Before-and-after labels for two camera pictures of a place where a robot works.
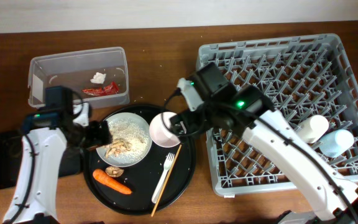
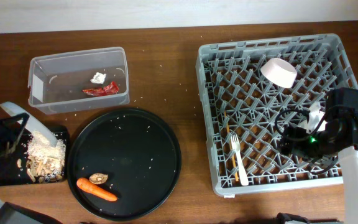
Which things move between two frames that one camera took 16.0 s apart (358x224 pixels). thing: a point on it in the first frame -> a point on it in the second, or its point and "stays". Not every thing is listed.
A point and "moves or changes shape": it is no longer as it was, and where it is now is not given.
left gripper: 99,139 -> 0,127
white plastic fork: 167,165 -> 243,173
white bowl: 161,132 -> 280,72
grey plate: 125,162 -> 32,124
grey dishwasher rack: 302,76 stays
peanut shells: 117,147 moves or changes shape
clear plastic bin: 99,76 stays
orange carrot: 104,178 -> 89,187
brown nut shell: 114,171 -> 98,178
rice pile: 127,129 moves or changes shape
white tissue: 98,78 stays
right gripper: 189,118 -> 291,140
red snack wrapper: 110,89 stays
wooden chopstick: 167,182 -> 232,156
